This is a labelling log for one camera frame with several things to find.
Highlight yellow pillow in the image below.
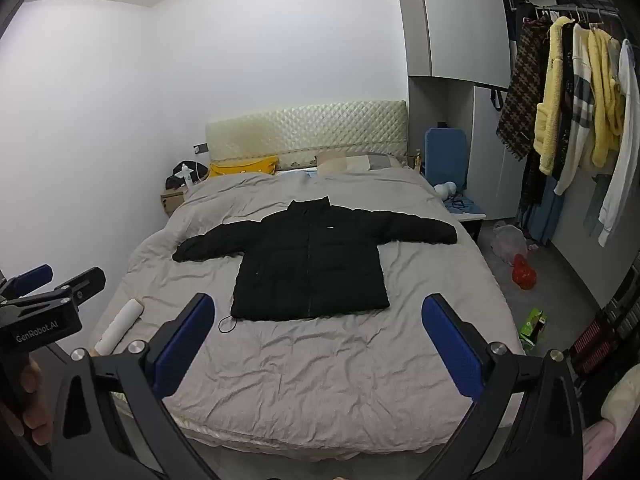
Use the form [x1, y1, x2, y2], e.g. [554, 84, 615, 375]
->
[207, 156, 280, 179]

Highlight black puffer jacket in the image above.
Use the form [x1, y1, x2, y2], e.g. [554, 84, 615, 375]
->
[171, 199, 458, 335]

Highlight red plastic bag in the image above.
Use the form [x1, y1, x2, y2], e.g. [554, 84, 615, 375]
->
[511, 254, 537, 291]

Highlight blue jeans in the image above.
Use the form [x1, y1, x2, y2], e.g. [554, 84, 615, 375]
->
[525, 175, 566, 247]

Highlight wooden nightstand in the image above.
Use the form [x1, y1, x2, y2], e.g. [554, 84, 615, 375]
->
[160, 187, 189, 218]

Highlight black bag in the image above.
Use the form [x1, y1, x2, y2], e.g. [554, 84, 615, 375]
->
[166, 161, 210, 192]

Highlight clear plastic bag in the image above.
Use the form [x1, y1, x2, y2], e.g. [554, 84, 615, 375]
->
[490, 224, 530, 266]

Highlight white roll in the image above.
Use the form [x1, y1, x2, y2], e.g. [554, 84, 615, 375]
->
[95, 299, 145, 358]

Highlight brown plaid coat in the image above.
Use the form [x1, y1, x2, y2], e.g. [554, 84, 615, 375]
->
[496, 15, 552, 162]

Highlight green carton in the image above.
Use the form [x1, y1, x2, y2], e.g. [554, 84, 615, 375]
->
[519, 308, 548, 352]

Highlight person's left hand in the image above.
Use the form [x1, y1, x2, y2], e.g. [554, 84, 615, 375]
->
[17, 357, 55, 447]

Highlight beige pillow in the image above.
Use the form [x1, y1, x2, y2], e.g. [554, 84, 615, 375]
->
[316, 150, 371, 174]

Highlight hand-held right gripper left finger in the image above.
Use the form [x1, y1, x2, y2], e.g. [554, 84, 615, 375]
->
[50, 292, 221, 480]

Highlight bed with grey duvet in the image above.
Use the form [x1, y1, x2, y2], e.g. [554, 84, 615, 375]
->
[92, 162, 526, 461]

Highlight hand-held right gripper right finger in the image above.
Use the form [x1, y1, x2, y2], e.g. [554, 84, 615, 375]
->
[421, 293, 586, 480]

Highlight blue cloth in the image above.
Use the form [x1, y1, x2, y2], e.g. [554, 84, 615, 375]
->
[442, 195, 483, 216]

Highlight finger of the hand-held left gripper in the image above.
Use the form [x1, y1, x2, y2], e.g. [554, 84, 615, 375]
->
[0, 264, 54, 306]
[54, 267, 107, 312]

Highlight dark striped storage box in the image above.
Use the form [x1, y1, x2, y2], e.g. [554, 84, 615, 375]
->
[570, 270, 640, 376]

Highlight white hoodie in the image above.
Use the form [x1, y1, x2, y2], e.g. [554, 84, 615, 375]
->
[597, 39, 640, 248]

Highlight white wardrobe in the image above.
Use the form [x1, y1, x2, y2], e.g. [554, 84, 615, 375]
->
[394, 0, 526, 221]

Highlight yellow fleece jacket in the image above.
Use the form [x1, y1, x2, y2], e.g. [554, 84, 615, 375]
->
[587, 27, 626, 169]
[533, 16, 576, 177]

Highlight pink clothing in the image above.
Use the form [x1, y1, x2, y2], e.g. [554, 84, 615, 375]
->
[580, 375, 640, 480]

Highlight cream quilted headboard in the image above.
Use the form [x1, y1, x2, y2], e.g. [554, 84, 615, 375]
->
[205, 100, 408, 171]

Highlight white striped sweater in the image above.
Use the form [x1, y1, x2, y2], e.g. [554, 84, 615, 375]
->
[554, 24, 599, 196]

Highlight white side table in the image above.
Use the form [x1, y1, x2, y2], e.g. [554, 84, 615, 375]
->
[450, 210, 487, 247]

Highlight blue cushion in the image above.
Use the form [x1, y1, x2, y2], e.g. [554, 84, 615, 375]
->
[424, 127, 469, 196]

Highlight grey pillow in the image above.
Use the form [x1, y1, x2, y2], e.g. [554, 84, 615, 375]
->
[367, 154, 404, 171]

